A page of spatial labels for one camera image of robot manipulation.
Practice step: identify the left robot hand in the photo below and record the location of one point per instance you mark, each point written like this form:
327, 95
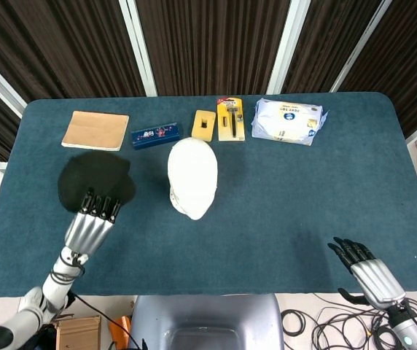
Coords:
90, 228

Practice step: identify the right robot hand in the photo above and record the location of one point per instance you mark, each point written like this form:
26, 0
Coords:
370, 277

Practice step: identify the black baseball cap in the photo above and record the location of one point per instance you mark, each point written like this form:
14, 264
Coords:
95, 178

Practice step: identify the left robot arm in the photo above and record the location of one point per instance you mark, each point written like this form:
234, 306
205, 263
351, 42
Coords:
37, 302

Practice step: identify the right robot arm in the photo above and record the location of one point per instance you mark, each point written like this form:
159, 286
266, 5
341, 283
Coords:
409, 328

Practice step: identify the white mannequin head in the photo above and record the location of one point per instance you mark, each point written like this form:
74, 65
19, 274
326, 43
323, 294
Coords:
192, 176

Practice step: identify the brown paper notebook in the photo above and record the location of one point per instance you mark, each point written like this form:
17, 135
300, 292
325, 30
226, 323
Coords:
95, 130

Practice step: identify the orange object on floor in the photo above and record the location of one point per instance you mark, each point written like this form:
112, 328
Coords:
121, 328

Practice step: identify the cardboard box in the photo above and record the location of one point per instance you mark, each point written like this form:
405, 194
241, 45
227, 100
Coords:
79, 333

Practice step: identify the blue printed pencil box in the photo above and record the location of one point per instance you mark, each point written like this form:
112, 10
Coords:
155, 135

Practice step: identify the blue table cloth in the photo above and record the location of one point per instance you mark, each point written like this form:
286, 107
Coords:
252, 218

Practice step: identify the grey robot torso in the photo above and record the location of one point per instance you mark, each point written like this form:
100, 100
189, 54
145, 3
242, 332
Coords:
208, 322

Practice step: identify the white wet wipes pack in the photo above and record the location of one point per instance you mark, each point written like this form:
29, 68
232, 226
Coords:
287, 122

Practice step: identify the razor in yellow blister pack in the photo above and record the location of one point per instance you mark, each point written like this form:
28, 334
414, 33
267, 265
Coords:
231, 119

